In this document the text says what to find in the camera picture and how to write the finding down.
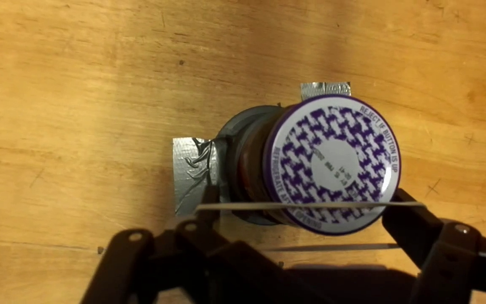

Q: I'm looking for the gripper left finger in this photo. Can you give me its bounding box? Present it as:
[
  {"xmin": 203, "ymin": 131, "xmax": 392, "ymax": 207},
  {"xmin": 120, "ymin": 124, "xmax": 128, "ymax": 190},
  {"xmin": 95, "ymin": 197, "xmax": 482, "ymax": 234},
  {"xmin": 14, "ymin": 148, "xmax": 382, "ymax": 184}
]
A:
[{"xmin": 81, "ymin": 185, "xmax": 238, "ymax": 304}]

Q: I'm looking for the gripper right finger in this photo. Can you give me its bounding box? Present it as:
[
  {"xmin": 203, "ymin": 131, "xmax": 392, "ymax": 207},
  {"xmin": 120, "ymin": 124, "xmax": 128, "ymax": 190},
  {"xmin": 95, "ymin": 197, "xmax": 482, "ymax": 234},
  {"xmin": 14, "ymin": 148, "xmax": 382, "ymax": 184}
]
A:
[{"xmin": 381, "ymin": 188, "xmax": 486, "ymax": 304}]

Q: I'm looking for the glass bottle with purple lid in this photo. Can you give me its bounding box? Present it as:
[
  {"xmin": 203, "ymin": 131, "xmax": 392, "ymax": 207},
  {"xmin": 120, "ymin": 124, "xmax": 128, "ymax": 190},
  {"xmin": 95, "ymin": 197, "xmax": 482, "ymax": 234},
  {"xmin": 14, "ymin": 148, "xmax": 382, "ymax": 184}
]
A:
[{"xmin": 216, "ymin": 94, "xmax": 402, "ymax": 236}]

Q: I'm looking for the purple and white lid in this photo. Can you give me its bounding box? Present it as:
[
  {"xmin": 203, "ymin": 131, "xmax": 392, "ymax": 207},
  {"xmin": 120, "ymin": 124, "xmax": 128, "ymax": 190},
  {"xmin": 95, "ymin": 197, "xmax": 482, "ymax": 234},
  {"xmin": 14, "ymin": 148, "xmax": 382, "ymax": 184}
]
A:
[{"xmin": 262, "ymin": 94, "xmax": 402, "ymax": 236}]

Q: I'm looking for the grey duct tape piece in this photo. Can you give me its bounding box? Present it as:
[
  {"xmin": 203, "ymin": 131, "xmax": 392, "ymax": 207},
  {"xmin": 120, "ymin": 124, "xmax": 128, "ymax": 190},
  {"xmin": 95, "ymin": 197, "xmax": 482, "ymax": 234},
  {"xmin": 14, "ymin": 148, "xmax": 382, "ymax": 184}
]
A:
[
  {"xmin": 301, "ymin": 82, "xmax": 351, "ymax": 102},
  {"xmin": 172, "ymin": 137, "xmax": 231, "ymax": 217}
]

